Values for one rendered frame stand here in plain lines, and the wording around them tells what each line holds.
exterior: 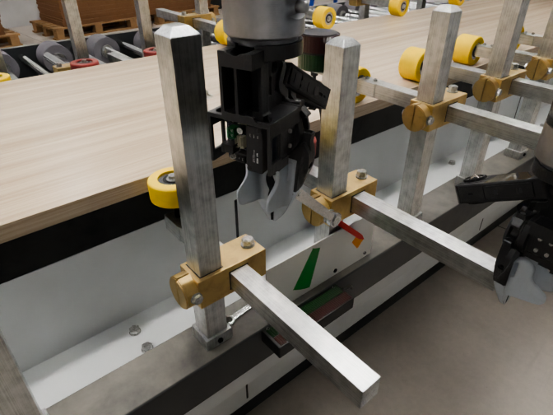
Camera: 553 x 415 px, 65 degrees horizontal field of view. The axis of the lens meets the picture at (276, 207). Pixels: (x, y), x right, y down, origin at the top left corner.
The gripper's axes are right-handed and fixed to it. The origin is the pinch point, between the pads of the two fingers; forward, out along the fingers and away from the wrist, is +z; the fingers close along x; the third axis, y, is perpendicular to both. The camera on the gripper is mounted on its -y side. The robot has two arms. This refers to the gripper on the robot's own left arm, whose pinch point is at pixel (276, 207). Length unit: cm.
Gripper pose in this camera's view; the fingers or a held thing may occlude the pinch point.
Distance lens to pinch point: 52.8
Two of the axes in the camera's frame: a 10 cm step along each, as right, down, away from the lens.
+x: 8.6, 2.7, -4.2
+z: 0.0, 8.4, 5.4
